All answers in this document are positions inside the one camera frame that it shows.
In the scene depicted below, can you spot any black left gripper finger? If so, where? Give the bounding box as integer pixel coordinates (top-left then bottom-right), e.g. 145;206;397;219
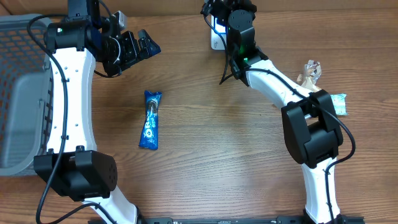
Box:
138;29;155;47
139;43;161;60

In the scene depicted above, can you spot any blue Oreo cookie pack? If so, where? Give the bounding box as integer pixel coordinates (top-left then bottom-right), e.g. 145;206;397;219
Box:
139;90;162;150

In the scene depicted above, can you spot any beige paper-like bag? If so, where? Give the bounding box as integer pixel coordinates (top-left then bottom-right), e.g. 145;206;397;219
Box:
297;60;322;92

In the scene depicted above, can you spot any teal tissue pack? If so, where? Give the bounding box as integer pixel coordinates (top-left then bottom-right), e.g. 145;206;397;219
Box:
330;93;348;116

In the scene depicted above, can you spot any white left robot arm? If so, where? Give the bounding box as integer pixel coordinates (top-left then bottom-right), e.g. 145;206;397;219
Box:
34;0;161;223

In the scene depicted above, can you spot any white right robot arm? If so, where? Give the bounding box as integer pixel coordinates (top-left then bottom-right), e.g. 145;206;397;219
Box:
201;0;344;223

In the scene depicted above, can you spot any white barcode scanner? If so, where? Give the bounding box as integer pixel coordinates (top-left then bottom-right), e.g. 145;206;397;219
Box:
211;16;226;50

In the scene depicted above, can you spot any grey plastic mesh basket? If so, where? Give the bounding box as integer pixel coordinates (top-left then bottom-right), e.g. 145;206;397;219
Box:
1;14;53;177

